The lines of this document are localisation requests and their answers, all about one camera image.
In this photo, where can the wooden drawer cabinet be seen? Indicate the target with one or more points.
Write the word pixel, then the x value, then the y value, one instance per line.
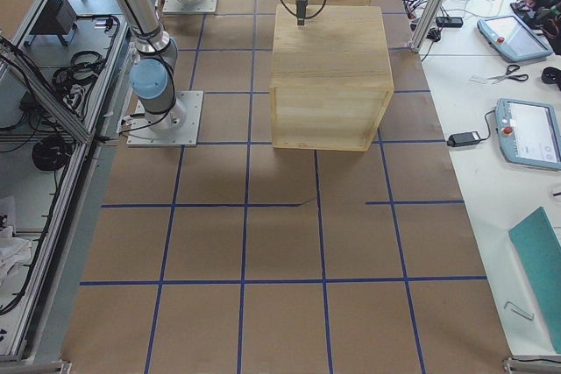
pixel 331 79

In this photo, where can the far blue teach pendant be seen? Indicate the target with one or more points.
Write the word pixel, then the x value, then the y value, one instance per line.
pixel 513 39

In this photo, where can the blue teach pendant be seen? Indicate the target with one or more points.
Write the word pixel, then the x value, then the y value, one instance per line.
pixel 528 133
pixel 513 39

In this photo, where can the black power adapter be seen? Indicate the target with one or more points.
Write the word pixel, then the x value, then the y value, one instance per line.
pixel 463 139

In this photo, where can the near blue teach pendant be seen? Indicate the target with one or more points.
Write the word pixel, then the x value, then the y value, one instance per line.
pixel 528 133

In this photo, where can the green cutting mat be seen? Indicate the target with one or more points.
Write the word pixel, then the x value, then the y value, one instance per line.
pixel 538 249

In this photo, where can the metal hex key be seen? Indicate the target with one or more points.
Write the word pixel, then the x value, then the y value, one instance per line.
pixel 514 308

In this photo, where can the crumpled white cloth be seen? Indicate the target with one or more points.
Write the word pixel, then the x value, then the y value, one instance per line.
pixel 15 251

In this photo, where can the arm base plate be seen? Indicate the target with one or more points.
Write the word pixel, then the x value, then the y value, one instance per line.
pixel 189 7
pixel 180 126

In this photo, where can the black handled scissors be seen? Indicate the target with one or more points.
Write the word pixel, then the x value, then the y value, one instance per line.
pixel 510 74

